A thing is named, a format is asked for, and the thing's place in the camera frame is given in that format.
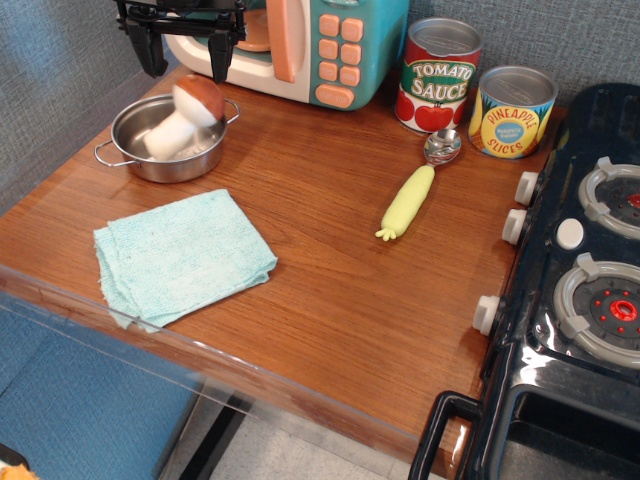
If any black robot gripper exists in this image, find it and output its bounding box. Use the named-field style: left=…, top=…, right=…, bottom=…
left=116, top=0, right=246, bottom=83

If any plush mushroom toy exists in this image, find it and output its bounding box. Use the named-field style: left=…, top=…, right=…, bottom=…
left=143, top=74, right=225, bottom=161

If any stainless steel pot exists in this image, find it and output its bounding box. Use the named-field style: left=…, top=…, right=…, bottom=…
left=94, top=94, right=240, bottom=184

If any toy microwave teal and cream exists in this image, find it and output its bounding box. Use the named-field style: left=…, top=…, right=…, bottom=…
left=162, top=0, right=410, bottom=112

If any light blue folded cloth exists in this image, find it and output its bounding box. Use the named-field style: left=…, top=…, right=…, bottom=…
left=94, top=189, right=277, bottom=332

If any tomato sauce can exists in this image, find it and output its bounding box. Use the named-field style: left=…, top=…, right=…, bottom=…
left=395, top=17, right=483, bottom=133

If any pineapple slices can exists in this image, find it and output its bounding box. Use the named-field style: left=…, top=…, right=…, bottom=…
left=468, top=65, right=558, bottom=159

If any clear acrylic barrier panel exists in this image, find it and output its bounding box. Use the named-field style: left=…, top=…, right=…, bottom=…
left=1, top=269, right=409, bottom=479

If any orange object at corner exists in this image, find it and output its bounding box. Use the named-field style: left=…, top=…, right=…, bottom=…
left=1, top=444, right=39, bottom=480

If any black toy stove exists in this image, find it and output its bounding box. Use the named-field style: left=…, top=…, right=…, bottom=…
left=410, top=83, right=639, bottom=479

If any spoon with yellow-green handle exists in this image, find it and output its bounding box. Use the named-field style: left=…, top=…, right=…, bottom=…
left=375, top=129, right=462, bottom=242

